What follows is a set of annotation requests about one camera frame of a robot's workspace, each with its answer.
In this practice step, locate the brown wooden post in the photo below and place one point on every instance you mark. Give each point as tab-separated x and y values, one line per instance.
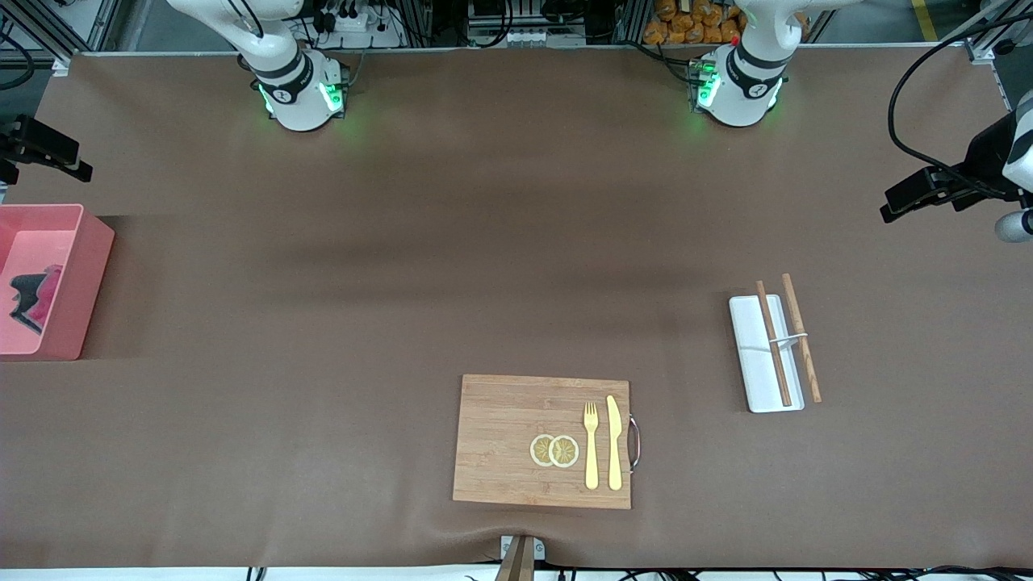
518	565

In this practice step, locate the pile of orange packets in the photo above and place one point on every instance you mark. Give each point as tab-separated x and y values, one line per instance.
694	24

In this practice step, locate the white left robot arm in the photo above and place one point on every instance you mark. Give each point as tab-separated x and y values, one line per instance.
742	89

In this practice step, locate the aluminium frame profile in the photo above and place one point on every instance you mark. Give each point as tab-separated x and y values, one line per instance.
989	36
48	32

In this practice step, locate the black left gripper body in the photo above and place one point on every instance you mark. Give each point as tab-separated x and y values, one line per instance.
986	155

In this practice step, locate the red and grey cloth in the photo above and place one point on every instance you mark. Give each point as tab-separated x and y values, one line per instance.
32	294

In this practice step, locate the long white power strip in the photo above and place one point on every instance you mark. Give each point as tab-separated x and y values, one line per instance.
524	38

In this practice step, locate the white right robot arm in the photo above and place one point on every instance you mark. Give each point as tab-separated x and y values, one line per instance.
294	97

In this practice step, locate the brown wooden chopstick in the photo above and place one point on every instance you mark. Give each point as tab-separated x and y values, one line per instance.
767	315
808	363

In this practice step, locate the grey metal mounting bracket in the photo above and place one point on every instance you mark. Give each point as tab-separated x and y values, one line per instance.
507	547

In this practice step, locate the lemon slice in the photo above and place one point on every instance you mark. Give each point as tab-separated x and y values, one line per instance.
566	451
539	450

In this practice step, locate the yellow knife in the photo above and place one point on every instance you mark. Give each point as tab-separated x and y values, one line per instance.
615	444

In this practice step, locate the white power strip with plugs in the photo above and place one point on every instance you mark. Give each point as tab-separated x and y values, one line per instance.
363	32

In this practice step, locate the yellow fork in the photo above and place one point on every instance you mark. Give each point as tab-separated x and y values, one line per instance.
591	452

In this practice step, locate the brown table mat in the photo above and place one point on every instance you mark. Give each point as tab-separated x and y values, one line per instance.
516	242

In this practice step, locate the pink plastic bin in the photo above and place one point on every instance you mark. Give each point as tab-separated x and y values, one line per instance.
81	282

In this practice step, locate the thin white rubber band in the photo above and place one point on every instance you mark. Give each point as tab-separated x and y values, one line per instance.
787	338

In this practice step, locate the white rectangular tray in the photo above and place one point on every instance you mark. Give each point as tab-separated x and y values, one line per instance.
750	379

